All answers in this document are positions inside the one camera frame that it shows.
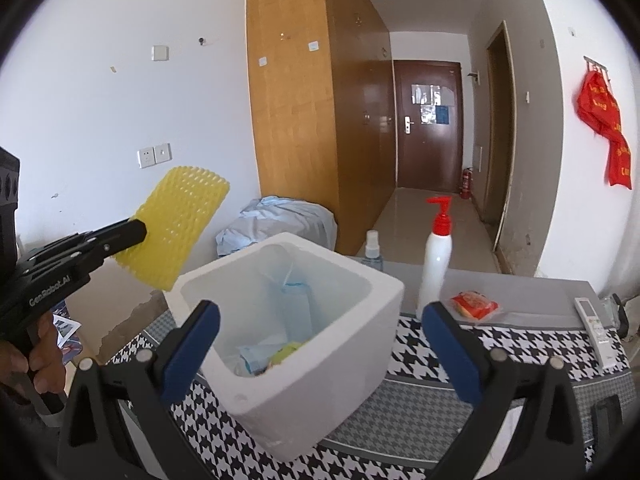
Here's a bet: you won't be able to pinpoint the blue surgical face mask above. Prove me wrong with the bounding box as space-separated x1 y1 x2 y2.
238 257 316 376

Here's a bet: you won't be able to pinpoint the person's left hand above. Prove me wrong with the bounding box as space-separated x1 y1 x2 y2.
1 312 66 394

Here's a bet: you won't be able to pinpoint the red snack packet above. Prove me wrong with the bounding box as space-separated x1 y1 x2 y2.
451 292 499 322

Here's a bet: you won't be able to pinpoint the houndstooth table cloth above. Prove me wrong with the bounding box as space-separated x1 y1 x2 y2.
104 309 637 480

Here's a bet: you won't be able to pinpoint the white foam box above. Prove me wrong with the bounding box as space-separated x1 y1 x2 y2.
165 233 405 462

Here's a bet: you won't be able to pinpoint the white pump bottle red cap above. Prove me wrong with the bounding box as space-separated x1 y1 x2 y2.
416 196 452 321

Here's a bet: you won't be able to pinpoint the white remote control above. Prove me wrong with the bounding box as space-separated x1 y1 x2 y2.
574 297 617 370

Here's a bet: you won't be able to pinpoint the small clear spray bottle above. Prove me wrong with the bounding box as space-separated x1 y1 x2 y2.
361 230 384 272

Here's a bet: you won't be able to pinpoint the light blue fabric bundle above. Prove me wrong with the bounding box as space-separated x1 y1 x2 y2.
216 196 337 258

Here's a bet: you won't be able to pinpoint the red fire extinguisher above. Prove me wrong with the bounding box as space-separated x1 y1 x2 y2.
459 168 473 200

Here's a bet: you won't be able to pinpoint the dark brown entrance door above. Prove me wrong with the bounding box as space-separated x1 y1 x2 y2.
394 60 463 194

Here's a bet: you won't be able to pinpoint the red hanging bags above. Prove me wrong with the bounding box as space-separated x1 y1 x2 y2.
577 65 632 190

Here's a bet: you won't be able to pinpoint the wooden wardrobe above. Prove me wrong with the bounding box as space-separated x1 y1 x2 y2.
246 0 396 255

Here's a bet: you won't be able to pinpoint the white wall socket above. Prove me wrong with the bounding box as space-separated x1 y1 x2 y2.
137 143 172 169

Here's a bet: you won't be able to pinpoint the white wall switch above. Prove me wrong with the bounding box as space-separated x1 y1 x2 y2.
151 46 169 62

